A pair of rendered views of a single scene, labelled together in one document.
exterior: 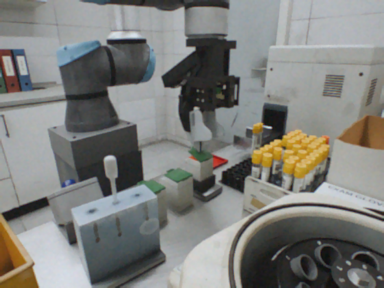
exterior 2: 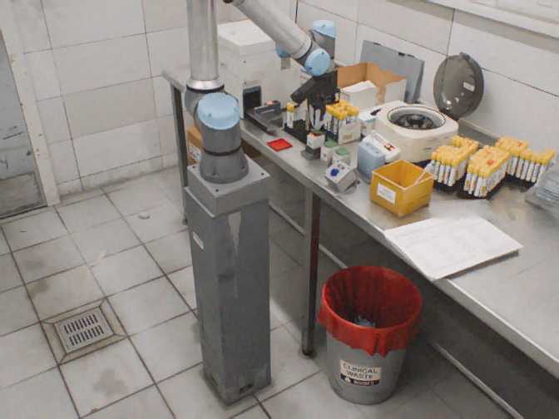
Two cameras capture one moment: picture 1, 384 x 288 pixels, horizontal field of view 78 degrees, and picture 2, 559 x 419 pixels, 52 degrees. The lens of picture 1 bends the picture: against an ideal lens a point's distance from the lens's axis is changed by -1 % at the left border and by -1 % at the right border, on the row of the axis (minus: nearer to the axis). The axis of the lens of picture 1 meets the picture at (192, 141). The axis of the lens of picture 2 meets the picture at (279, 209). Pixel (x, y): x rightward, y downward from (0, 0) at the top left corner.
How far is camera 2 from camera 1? 190 cm
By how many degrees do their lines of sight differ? 69
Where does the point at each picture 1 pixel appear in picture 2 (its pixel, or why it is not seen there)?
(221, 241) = (400, 130)
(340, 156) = (353, 99)
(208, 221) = not seen: hidden behind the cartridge
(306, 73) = (269, 58)
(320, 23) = not seen: outside the picture
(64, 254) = (363, 189)
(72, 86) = (238, 139)
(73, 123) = (244, 170)
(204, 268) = (409, 133)
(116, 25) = (215, 74)
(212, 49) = (333, 75)
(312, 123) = (278, 91)
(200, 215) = not seen: hidden behind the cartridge
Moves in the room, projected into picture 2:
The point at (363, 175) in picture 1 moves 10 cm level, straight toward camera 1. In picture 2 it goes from (360, 102) to (380, 110)
